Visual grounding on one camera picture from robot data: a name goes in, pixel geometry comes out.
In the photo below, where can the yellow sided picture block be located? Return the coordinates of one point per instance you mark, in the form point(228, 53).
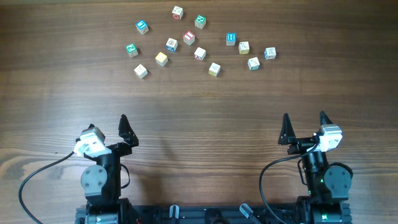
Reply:
point(214, 69)

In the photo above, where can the blue sided picture block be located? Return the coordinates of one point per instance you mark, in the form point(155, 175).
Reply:
point(171, 45)

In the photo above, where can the yellow edged picture block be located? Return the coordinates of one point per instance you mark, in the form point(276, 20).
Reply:
point(244, 47)

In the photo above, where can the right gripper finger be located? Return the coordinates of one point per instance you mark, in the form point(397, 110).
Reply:
point(324, 119)
point(287, 135)

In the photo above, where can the blue edged picture block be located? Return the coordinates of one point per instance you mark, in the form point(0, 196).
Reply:
point(270, 53)

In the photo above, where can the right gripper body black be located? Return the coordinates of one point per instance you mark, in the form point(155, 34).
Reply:
point(300, 145)

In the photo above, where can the green Z letter block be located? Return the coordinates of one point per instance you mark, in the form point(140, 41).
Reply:
point(131, 50)

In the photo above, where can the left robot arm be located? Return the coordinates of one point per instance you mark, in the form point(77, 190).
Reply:
point(102, 181)

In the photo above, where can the blue I letter block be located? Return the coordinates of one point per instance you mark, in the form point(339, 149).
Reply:
point(142, 27)

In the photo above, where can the red X letter block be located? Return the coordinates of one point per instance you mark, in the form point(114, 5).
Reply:
point(177, 12)

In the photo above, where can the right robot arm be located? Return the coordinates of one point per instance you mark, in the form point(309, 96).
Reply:
point(328, 184)

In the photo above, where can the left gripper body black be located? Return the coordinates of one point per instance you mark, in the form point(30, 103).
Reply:
point(120, 149)

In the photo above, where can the blue H letter block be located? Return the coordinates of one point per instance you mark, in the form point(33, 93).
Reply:
point(230, 39)

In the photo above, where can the green N block top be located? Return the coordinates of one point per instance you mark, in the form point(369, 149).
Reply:
point(200, 21)

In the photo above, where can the green edged picture block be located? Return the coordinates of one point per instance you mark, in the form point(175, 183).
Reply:
point(253, 63)

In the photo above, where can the plain cream wooden block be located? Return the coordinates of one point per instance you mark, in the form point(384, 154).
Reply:
point(140, 71)

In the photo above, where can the yellow top wooden block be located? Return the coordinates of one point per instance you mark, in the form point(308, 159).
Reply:
point(161, 59)

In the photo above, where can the red I letter block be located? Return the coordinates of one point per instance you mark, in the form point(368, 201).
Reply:
point(189, 38)

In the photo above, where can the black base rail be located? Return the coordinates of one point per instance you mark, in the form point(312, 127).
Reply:
point(288, 212)

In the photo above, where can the red A sided block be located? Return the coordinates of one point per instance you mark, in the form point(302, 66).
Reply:
point(200, 53)

